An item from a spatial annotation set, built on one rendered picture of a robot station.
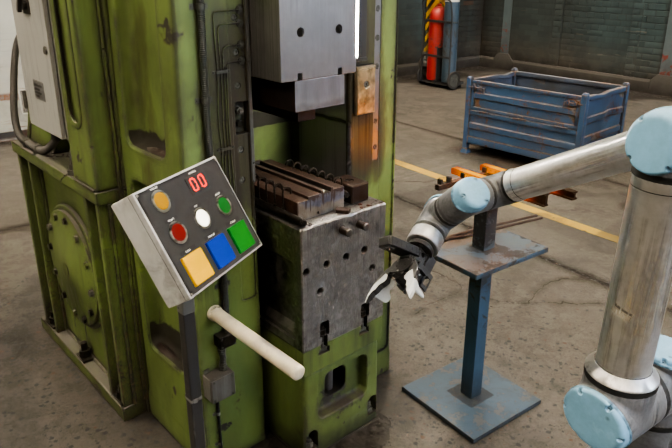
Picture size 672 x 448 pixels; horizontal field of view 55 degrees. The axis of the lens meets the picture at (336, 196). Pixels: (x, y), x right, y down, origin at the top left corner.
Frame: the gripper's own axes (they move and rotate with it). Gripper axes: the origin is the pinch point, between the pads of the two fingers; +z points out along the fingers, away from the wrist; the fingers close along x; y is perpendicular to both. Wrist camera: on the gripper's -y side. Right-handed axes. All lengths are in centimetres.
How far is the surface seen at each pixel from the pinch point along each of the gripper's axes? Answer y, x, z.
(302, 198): -14, 47, -37
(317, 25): -54, 21, -63
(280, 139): -22, 83, -74
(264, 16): -66, 27, -54
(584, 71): 329, 306, -782
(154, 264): -41, 30, 22
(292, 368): 9.6, 36.7, 12.4
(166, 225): -46, 27, 15
